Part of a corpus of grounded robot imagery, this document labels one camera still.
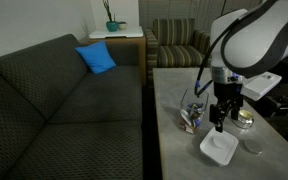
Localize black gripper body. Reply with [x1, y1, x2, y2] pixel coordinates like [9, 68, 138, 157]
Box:
[213, 81, 245, 110]

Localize white square container lid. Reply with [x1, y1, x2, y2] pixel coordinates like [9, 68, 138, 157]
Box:
[199, 126, 240, 167]

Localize round grey metal lid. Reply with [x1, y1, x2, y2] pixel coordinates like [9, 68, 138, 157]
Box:
[243, 139, 263, 156]

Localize silver candle jar yellow wax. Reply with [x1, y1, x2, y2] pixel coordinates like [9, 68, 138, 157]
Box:
[232, 109, 255, 130]

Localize clear container with snack packets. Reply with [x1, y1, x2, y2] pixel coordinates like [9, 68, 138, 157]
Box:
[177, 87, 210, 136]

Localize black case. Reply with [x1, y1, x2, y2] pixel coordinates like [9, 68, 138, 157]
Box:
[255, 94, 288, 118]

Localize striped armchair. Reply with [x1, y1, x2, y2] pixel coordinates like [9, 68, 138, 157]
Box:
[143, 17, 218, 88]

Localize grey closet door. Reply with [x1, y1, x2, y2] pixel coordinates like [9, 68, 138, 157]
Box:
[216, 0, 264, 21]

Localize window blinds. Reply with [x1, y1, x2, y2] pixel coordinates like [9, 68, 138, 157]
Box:
[138, 0, 226, 34]

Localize wooden side table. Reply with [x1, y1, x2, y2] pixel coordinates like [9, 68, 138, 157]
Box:
[87, 35, 147, 88]

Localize small white plant pot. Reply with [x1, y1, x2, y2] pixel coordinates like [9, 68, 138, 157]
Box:
[117, 21, 128, 32]

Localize white side table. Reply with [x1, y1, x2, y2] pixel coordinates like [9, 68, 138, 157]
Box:
[88, 26, 145, 40]

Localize teal plant pot with plant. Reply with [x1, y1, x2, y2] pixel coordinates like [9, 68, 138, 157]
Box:
[101, 0, 119, 33]

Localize blue cushion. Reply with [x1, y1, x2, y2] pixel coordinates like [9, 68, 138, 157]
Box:
[74, 40, 117, 75]

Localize dark grey patterned sofa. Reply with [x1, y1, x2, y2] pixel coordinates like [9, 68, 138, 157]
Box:
[0, 33, 144, 180]

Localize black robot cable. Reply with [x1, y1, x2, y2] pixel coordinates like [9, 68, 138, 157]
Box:
[194, 8, 252, 98]

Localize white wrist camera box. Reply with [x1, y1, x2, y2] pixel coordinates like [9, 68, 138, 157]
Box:
[240, 71, 283, 102]

